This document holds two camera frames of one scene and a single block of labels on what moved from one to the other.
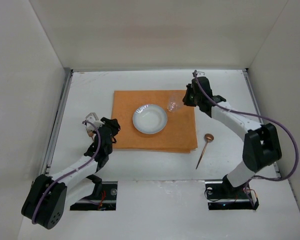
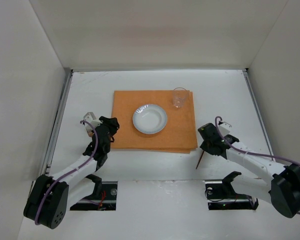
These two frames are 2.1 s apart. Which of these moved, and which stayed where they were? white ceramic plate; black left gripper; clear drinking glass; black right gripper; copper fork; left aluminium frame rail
Moved: clear drinking glass; black right gripper
Stayed: left aluminium frame rail; white ceramic plate; black left gripper; copper fork
